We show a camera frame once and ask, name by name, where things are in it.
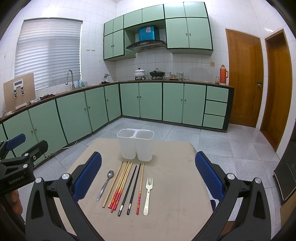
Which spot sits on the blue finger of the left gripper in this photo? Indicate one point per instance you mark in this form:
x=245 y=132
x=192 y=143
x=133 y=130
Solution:
x=35 y=152
x=15 y=142

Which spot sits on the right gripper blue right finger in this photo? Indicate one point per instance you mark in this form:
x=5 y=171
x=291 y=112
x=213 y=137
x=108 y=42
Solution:
x=242 y=212

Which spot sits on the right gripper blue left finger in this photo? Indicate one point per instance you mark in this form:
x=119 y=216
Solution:
x=53 y=209

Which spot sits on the metal spoon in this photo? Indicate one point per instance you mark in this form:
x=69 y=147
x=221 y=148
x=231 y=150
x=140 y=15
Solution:
x=110 y=175

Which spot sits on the black chopstick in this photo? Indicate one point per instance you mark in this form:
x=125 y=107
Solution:
x=127 y=191
x=133 y=191

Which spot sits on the white plastic fork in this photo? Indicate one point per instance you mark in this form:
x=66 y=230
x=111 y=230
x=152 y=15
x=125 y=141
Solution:
x=149 y=186

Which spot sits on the green lower kitchen cabinets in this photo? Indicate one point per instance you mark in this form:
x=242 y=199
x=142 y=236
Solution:
x=65 y=118

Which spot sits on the person's left hand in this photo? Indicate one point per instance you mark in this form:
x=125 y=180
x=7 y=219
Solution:
x=14 y=200

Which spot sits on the brown cardboard board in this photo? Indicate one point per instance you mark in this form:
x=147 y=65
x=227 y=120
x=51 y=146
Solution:
x=19 y=91

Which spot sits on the black appliance on floor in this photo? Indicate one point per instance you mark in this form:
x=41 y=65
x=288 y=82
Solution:
x=285 y=175

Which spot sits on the white double utensil holder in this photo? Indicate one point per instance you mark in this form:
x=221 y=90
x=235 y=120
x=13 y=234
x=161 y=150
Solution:
x=136 y=143

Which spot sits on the white window blinds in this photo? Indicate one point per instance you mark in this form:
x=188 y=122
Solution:
x=49 y=48

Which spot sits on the wooden door right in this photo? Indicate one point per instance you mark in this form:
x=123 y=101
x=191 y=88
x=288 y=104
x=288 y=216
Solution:
x=279 y=89

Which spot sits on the wooden door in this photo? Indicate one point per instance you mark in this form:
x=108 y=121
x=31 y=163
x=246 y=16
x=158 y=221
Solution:
x=279 y=89
x=246 y=76

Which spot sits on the white enamel pot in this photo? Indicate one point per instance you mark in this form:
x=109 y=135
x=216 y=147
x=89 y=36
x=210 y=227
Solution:
x=139 y=73

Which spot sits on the small glass jar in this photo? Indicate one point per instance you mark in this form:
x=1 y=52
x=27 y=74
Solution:
x=217 y=80

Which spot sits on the black wok with lid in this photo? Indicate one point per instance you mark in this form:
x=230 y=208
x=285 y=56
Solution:
x=157 y=73

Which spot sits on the orange thermos flask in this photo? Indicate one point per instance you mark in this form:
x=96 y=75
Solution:
x=223 y=74

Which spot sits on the black range hood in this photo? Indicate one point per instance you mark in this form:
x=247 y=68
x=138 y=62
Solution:
x=147 y=45

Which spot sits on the patterned ceramic jar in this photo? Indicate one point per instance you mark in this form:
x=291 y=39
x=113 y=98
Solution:
x=180 y=75

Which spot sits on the blue box on hood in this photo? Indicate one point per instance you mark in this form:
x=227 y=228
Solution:
x=148 y=33

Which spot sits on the wooden door left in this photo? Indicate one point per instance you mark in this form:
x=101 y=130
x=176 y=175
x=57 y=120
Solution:
x=246 y=76

